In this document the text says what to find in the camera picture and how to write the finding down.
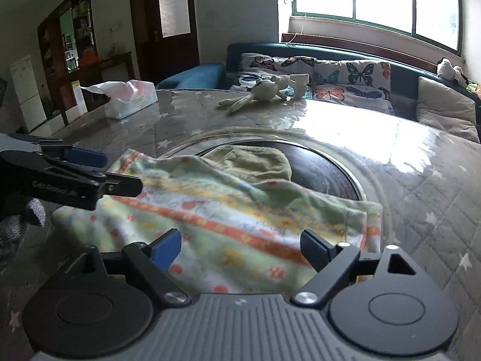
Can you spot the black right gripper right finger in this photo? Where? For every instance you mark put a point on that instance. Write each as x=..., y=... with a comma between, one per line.
x=333, y=264

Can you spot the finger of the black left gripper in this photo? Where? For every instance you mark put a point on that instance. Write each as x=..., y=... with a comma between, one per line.
x=77, y=186

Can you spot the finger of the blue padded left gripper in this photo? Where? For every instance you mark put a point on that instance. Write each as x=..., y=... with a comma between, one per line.
x=86, y=156

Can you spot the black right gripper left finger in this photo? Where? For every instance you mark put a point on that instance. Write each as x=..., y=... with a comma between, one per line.
x=147, y=266

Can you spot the colourful patterned child garment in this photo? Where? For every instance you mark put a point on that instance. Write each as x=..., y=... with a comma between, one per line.
x=237, y=236

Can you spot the white refrigerator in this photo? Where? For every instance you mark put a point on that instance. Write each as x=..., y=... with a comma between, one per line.
x=27, y=93

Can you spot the tissue box with tissue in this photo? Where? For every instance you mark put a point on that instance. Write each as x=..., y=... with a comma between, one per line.
x=125, y=98

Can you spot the grey quilted star table cover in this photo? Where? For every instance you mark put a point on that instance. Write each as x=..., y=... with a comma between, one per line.
x=418, y=298

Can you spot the dark wooden door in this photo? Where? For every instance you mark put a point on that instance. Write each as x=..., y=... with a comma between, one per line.
x=165, y=37

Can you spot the butterfly print pillow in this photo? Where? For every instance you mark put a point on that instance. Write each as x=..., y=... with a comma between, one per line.
x=254, y=66
x=356, y=83

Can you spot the white plush rabbit toy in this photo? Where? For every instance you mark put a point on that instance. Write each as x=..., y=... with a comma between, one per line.
x=283, y=87

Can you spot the grey cushion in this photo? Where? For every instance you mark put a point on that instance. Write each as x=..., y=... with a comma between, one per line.
x=445, y=109

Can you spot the teal blue sofa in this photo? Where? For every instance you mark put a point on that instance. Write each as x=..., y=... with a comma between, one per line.
x=404, y=78

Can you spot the white plush toy on ledge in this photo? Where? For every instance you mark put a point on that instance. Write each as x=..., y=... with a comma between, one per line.
x=451, y=73

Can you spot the green framed window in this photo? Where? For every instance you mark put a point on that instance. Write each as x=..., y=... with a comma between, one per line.
x=437, y=22

